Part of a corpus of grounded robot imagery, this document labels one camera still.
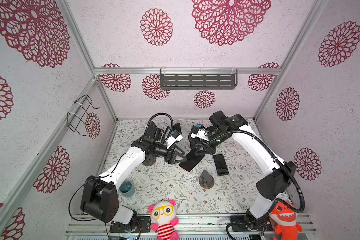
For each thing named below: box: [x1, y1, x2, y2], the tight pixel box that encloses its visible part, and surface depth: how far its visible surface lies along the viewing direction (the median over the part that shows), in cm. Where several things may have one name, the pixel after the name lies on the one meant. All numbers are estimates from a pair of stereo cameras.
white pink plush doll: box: [148, 199, 180, 240], surface depth 71 cm
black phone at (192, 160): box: [179, 147, 206, 172], surface depth 73 cm
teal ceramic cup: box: [119, 180, 135, 198], surface depth 82 cm
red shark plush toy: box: [269, 200, 303, 240], surface depth 71 cm
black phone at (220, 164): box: [213, 154, 229, 176], surface depth 97 cm
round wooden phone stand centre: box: [198, 169, 215, 189], surface depth 87 cm
